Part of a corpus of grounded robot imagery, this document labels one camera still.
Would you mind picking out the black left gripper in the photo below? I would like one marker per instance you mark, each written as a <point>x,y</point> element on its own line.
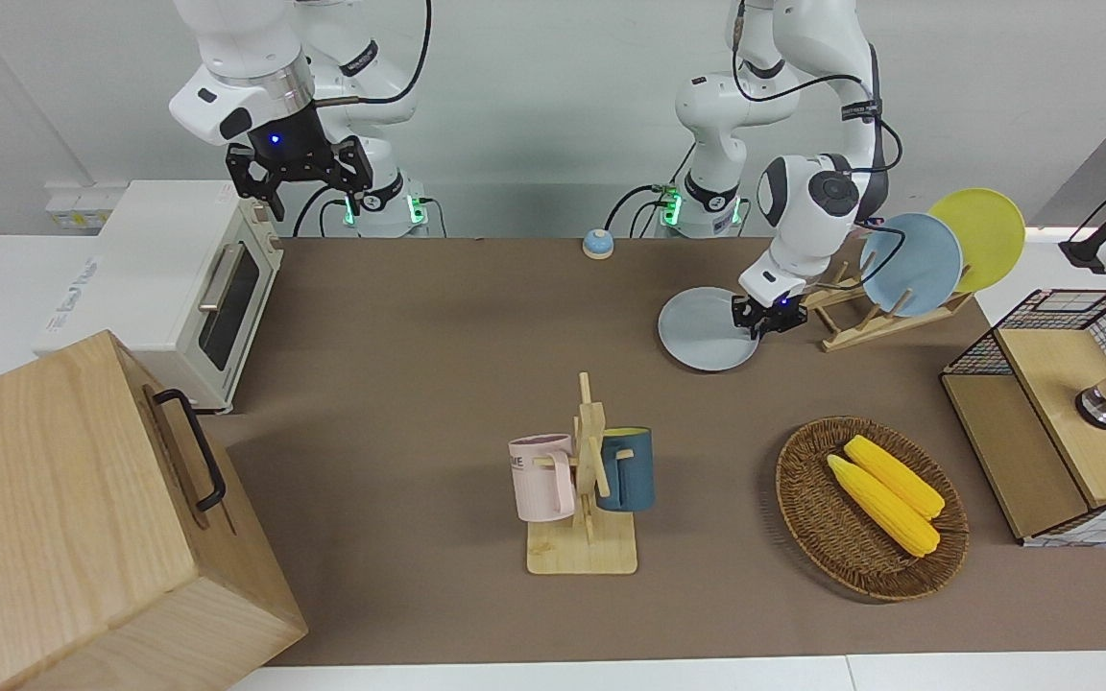
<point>783,315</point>

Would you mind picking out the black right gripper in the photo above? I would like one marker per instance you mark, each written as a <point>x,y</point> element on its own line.
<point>284,144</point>

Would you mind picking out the gray plate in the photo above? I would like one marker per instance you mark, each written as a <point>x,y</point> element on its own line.
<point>702,331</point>

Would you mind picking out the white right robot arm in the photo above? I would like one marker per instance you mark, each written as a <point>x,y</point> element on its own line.
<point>246,48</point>

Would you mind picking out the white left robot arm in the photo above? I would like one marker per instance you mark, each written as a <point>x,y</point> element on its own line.
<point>803,211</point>

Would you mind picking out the wooden plate rack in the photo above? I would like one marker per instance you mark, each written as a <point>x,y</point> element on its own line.
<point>884,326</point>

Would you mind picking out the light blue plate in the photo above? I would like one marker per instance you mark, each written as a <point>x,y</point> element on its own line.
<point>913,264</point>

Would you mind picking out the yellow plate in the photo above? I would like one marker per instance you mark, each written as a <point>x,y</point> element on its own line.
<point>990,226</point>

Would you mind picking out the white toaster oven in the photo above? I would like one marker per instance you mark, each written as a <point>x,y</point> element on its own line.
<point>159,269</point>

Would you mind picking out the small blue dome bell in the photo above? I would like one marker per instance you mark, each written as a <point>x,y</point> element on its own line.
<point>597,245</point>

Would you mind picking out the dark teal mug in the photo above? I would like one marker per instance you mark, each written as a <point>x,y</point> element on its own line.
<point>632,470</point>

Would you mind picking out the brown wicker basket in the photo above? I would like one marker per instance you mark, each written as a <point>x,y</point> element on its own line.
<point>822,509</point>

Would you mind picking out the yellow corn cob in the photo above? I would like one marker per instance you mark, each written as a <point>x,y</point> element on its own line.
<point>899,480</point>
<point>884,509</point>

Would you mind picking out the brown table mat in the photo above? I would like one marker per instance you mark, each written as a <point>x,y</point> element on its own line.
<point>438,384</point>

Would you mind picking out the pink mug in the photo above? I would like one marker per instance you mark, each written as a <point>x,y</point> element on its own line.
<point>539,480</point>

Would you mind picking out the wooden mug tree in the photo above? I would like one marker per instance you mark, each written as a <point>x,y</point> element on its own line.
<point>582,552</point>

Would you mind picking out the wooden cabinet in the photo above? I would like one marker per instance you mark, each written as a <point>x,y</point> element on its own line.
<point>63,528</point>

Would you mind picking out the white wall socket strip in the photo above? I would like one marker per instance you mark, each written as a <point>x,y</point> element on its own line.
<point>83,206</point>

